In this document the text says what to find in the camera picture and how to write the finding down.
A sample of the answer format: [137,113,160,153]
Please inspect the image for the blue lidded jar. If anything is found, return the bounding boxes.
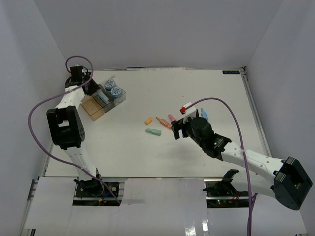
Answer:
[103,79,116,90]
[110,87,123,99]

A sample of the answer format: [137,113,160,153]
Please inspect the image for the green capped highlighter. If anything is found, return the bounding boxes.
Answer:
[94,93,106,106]

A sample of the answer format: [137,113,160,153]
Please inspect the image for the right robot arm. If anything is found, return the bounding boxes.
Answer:
[172,117,313,210]

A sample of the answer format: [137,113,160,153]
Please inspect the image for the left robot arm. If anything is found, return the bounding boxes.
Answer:
[46,65,97,181]

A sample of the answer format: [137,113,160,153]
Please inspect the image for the pink transparent highlighter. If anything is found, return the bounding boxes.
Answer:
[168,114,176,122]

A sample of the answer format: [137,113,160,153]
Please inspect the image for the orange transparent highlighter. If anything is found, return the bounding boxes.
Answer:
[156,117,172,129]

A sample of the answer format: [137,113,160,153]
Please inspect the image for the blue transparent highlighter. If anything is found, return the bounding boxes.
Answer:
[201,108,209,122]

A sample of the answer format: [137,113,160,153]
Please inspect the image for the orange transparent tray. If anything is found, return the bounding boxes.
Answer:
[81,96,104,121]

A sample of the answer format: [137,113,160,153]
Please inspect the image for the grey transparent tray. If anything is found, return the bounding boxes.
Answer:
[92,85,115,113]

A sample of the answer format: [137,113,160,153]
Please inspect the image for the green transparent highlighter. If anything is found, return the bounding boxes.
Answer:
[145,128,161,136]

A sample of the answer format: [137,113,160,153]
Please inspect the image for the orange highlighter cap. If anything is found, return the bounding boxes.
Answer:
[145,117,153,125]

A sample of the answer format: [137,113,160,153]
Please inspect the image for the clear transparent tray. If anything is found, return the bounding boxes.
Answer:
[101,76,126,106]

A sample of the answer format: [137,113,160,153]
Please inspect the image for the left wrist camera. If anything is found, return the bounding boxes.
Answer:
[69,65,88,77]

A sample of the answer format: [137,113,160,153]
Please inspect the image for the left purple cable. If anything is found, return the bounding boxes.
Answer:
[28,56,122,206]

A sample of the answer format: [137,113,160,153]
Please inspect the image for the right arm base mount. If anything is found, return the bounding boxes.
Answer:
[202,169,248,202]

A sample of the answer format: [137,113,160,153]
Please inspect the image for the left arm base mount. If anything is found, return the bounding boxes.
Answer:
[74,179,120,200]

